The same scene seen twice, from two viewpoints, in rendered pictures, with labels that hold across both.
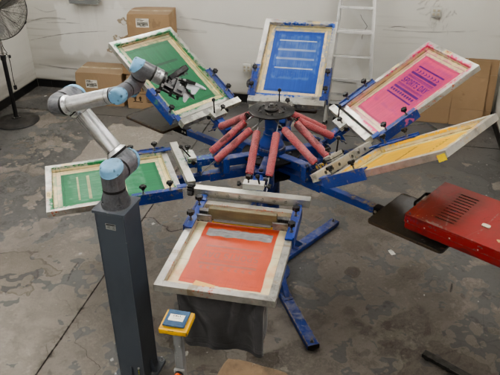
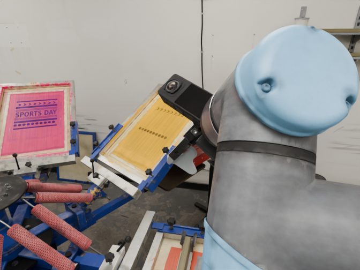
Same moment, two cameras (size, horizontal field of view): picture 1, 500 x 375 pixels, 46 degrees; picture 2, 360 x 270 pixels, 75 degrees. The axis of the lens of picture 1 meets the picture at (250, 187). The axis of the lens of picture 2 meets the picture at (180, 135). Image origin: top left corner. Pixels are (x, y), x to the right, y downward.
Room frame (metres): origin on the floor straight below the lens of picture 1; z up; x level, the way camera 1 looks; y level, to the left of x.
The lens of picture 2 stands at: (2.70, 0.68, 1.93)
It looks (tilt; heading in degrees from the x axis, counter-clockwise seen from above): 23 degrees down; 269
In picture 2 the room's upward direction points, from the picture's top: straight up
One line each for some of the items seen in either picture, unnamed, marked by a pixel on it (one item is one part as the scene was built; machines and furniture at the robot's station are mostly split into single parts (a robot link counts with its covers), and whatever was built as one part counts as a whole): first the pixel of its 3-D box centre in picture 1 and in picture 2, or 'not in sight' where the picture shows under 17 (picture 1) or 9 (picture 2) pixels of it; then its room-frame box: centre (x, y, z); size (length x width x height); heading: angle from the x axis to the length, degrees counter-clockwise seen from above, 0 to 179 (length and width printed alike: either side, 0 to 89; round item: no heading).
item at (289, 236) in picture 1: (293, 227); (186, 234); (2.65, -0.24, 0.98); 0.30 x 0.05 x 0.07; 167
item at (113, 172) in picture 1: (112, 174); not in sight; (2.56, 0.68, 1.37); 0.13 x 0.12 x 0.14; 162
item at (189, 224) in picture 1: (195, 216); not in sight; (2.78, 0.31, 0.98); 0.30 x 0.05 x 0.07; 167
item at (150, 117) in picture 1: (202, 136); not in sight; (3.96, 0.35, 0.91); 1.34 x 0.40 x 0.08; 47
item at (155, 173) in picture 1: (134, 165); not in sight; (3.24, 0.72, 1.05); 1.08 x 0.61 x 0.23; 107
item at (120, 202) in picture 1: (114, 195); not in sight; (2.55, 0.68, 1.25); 0.15 x 0.15 x 0.10
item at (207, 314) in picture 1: (220, 319); not in sight; (2.20, 0.15, 0.74); 0.45 x 0.03 x 0.43; 77
